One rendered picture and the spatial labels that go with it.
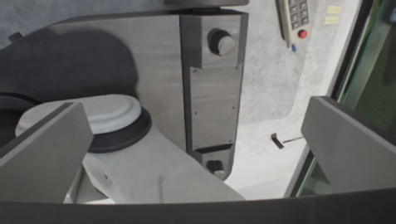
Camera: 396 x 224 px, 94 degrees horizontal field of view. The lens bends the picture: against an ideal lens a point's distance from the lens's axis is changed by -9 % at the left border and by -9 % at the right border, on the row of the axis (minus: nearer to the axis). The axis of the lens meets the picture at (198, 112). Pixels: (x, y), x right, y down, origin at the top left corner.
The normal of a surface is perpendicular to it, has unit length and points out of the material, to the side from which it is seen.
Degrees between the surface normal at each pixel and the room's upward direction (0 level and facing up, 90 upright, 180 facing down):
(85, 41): 0
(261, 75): 0
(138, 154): 90
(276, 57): 0
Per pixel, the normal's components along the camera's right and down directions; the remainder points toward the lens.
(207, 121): 0.23, 0.51
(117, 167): -0.01, -0.85
